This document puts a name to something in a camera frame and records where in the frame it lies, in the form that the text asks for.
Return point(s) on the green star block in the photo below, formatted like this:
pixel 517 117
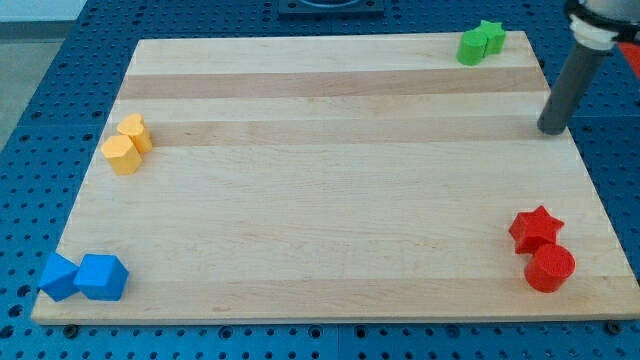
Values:
pixel 495 35

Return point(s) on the light wooden board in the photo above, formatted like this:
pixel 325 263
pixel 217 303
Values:
pixel 367 178

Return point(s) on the yellow pentagon block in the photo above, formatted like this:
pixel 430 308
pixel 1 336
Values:
pixel 121 154

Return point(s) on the red circle block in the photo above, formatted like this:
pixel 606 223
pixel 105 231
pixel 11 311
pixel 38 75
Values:
pixel 549 268

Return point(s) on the yellow heart block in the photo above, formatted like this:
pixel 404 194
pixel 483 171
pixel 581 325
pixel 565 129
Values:
pixel 135 128

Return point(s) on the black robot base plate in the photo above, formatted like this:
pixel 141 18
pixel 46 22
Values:
pixel 308 8

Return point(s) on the blue cube block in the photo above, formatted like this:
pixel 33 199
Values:
pixel 57 279

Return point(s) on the green circle block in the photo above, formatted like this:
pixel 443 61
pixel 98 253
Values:
pixel 472 47

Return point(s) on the red star block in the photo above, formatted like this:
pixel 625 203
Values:
pixel 533 229

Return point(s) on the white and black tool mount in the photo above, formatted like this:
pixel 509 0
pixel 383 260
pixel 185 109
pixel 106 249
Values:
pixel 600 24

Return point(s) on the blue pentagon block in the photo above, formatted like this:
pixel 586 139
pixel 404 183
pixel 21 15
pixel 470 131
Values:
pixel 101 277

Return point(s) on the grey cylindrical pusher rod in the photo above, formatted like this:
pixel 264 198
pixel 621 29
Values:
pixel 576 75

